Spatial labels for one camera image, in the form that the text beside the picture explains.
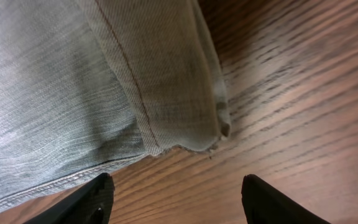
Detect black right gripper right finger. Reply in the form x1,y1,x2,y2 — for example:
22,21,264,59
241,174,329,224

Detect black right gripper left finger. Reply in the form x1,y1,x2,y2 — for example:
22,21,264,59
25,173,115,224

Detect light blue denim shorts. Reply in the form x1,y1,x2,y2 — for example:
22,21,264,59
0,0,231,213

